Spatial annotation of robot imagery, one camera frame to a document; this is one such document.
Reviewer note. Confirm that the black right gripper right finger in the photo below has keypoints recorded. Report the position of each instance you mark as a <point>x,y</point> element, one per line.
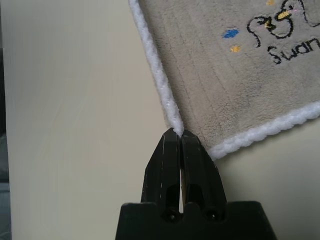
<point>200,172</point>

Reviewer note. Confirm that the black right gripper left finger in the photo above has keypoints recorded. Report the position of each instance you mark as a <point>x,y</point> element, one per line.
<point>165,170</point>

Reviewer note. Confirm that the beige towel with white trim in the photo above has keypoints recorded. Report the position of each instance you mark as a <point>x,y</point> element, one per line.
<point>212,87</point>

